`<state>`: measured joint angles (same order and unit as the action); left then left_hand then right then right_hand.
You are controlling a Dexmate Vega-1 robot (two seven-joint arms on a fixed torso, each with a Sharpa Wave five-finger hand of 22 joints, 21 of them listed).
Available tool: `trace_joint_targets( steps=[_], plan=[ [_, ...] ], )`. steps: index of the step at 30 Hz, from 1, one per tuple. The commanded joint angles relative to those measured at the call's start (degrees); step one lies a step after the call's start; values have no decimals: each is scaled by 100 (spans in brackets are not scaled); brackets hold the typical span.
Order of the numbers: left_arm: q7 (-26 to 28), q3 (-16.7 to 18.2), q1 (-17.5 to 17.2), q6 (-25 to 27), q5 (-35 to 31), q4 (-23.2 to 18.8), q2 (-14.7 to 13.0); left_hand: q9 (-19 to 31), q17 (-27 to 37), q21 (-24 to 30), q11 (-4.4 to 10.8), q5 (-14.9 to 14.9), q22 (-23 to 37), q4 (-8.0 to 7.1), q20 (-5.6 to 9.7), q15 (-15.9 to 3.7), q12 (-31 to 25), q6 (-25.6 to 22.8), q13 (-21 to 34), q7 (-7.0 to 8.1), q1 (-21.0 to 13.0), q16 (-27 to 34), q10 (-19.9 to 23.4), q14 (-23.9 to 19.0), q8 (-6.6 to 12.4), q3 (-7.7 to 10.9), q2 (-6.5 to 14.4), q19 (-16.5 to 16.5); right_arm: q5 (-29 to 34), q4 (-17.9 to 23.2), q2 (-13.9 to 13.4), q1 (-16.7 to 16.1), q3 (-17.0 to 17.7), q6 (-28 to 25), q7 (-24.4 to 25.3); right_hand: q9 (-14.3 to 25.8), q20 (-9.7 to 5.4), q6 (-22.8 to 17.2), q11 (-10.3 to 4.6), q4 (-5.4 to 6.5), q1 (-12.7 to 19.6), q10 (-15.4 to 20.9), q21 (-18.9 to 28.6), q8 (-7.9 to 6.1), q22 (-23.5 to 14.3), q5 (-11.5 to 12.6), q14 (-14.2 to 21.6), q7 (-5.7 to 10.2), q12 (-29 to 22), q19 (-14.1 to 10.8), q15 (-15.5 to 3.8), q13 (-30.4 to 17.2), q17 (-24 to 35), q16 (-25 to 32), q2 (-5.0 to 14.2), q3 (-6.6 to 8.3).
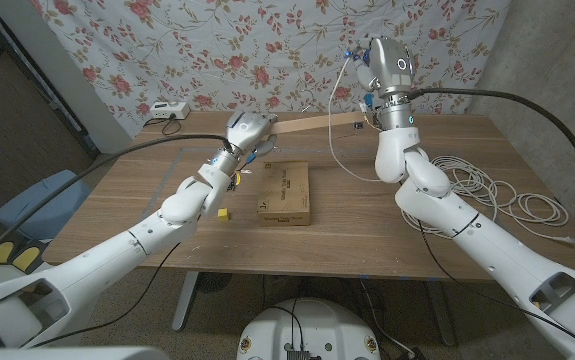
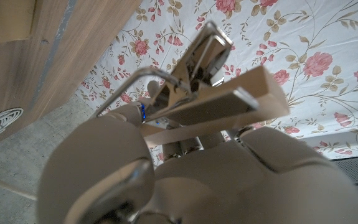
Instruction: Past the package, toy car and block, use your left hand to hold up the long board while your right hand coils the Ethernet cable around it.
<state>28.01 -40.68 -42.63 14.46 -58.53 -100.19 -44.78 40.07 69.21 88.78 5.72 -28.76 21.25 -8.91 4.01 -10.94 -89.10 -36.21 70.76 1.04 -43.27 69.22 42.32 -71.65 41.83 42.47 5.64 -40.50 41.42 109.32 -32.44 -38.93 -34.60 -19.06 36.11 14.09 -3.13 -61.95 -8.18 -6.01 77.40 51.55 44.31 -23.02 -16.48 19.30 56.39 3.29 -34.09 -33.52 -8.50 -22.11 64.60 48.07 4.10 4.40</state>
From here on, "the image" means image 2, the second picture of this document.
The floral print backdrop cloth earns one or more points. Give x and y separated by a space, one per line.
322 31

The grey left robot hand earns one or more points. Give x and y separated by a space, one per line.
213 186

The long wooden clip hanger board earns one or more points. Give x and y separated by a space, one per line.
244 102

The brown cardboard package box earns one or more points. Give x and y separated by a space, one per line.
4 21

